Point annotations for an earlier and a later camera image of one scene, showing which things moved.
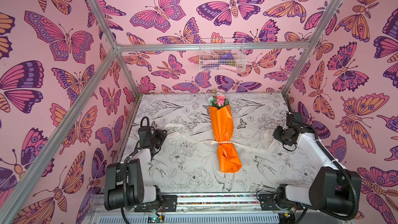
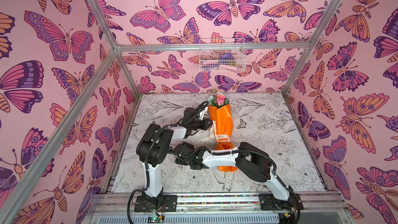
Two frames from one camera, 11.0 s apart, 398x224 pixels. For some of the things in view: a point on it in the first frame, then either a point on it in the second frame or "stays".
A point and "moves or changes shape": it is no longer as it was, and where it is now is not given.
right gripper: [280, 135] → [181, 159]
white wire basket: [222, 55] stays
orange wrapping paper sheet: [223, 121] stays
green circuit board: [153, 220] stays
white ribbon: [225, 142] moves or changes shape
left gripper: [160, 135] → [205, 125]
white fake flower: [210, 99] stays
